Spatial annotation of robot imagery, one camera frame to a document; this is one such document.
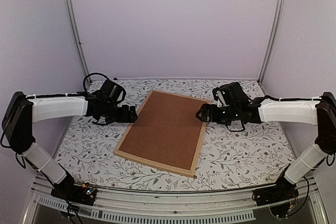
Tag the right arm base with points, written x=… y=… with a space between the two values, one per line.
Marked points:
x=281 y=198

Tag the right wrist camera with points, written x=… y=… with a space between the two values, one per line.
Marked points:
x=218 y=97

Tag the brown backing board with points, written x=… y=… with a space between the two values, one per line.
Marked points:
x=162 y=129

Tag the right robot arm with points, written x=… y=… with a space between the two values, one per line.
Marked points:
x=233 y=104

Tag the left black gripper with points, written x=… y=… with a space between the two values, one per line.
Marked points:
x=132 y=113

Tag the right aluminium post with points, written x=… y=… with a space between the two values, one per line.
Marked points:
x=271 y=41

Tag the wooden picture frame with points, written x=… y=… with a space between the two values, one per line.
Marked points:
x=120 y=153

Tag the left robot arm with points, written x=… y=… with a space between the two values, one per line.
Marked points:
x=103 y=105

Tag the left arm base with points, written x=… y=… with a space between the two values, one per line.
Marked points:
x=83 y=194

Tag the aluminium post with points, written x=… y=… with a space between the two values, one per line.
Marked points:
x=271 y=41
x=76 y=37

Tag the front aluminium rail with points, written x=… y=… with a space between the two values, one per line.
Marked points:
x=113 y=205

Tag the left aluminium post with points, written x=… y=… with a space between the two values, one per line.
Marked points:
x=76 y=37

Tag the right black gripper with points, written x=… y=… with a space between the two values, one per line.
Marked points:
x=213 y=118

